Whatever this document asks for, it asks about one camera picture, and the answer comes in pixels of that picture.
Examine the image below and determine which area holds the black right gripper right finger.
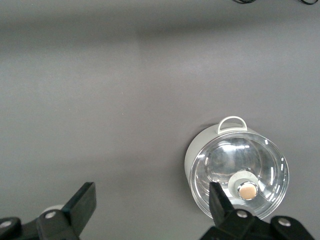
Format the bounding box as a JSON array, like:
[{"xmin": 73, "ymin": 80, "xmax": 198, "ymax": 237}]
[{"xmin": 199, "ymin": 181, "xmax": 316, "ymax": 240}]

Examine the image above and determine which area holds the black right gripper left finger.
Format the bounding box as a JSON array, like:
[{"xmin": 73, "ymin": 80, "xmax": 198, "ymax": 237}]
[{"xmin": 0, "ymin": 181, "xmax": 97, "ymax": 240}]

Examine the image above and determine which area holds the glass lid with gold knob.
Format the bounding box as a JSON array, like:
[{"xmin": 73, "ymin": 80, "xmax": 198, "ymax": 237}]
[{"xmin": 189, "ymin": 131, "xmax": 290, "ymax": 221}]

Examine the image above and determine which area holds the pale grey stockpot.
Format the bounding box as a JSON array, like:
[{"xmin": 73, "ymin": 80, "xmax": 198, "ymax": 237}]
[{"xmin": 184, "ymin": 115, "xmax": 290, "ymax": 221}]

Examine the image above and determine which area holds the dark grey table cover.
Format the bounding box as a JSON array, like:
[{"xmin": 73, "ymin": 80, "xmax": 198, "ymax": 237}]
[{"xmin": 0, "ymin": 0, "xmax": 320, "ymax": 240}]

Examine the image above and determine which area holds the thin black loose cable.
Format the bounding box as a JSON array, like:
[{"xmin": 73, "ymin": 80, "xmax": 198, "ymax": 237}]
[{"xmin": 231, "ymin": 0, "xmax": 319, "ymax": 5}]

